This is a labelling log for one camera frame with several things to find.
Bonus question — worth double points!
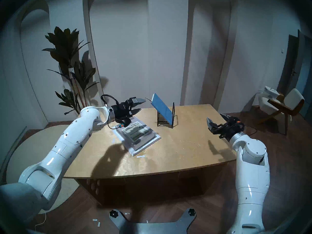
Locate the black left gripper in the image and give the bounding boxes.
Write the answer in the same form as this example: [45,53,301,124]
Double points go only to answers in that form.
[111,97,146,122]

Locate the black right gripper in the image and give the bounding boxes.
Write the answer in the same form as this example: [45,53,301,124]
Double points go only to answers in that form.
[206,113,245,140]

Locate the blue notebook with bookmark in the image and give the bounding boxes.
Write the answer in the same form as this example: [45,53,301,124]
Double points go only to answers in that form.
[145,93,174,126]

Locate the thick white printed book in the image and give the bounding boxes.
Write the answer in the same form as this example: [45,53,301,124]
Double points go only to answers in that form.
[116,117,156,149]

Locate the large thin white book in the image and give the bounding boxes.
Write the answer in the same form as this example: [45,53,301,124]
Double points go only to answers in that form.
[112,117,162,156]

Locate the white plastic box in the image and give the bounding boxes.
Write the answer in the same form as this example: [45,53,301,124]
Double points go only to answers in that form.
[263,86,280,100]

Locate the white wooden armchair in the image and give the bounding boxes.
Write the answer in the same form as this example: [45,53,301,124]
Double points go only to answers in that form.
[255,88,305,135]

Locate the wooden table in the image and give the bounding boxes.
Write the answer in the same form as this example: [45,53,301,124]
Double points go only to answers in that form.
[76,163,228,207]

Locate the tall dark green plant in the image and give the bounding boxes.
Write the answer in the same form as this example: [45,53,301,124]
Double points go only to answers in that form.
[41,26,100,115]

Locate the dark grey door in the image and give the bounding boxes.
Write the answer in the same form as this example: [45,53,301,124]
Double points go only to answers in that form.
[277,29,312,120]

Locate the round beige rug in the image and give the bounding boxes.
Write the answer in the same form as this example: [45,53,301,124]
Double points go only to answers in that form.
[5,131,80,215]

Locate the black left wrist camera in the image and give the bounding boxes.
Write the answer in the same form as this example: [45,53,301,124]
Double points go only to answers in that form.
[116,117,130,128]

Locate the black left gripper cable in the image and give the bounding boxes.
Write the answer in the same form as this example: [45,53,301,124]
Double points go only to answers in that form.
[100,94,121,130]

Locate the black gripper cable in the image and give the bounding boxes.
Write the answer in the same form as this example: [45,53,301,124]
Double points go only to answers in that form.
[243,125,258,137]
[100,94,121,130]

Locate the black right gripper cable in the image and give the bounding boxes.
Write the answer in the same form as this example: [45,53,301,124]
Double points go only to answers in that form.
[243,125,258,137]

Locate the black wire book stand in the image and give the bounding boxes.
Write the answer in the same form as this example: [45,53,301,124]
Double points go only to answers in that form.
[156,102,176,129]

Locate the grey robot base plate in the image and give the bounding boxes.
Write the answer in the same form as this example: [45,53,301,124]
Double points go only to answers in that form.
[109,208,197,234]

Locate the white cable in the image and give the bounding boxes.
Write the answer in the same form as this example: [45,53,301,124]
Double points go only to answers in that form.
[34,207,47,232]

